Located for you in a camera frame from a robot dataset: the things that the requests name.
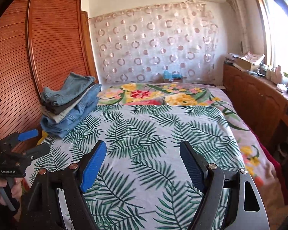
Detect grey-blue shorts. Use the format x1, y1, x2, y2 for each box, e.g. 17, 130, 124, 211
41, 72, 95, 106

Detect person's left hand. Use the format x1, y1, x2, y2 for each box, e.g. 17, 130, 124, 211
0, 177, 23, 206

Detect folded blue jeans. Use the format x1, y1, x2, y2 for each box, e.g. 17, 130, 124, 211
40, 84, 101, 139

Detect folded grey garment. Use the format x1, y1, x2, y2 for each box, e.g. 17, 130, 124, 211
40, 84, 101, 124

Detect folded black garment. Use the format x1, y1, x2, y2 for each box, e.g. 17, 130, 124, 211
41, 82, 95, 115

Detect palm leaf print bedsheet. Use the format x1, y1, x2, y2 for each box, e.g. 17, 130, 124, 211
26, 105, 244, 229

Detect floral blanket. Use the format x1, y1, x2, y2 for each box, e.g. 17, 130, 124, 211
98, 83, 281, 188

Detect wooden side cabinet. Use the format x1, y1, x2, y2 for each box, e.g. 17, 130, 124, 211
223, 64, 288, 154

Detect blue toy on box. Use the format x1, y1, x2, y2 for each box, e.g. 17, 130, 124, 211
163, 70, 183, 83

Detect wooden louvred wardrobe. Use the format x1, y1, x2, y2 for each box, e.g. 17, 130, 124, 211
0, 0, 97, 139

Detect cardboard box with papers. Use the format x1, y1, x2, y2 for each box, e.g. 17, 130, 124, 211
234, 51, 265, 72

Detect white bottles on counter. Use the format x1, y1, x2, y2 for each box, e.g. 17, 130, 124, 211
266, 65, 282, 84

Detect circle pattern sheer curtain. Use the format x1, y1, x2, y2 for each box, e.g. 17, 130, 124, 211
89, 1, 218, 85

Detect window with wooden frame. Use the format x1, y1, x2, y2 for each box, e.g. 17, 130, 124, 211
256, 0, 288, 75

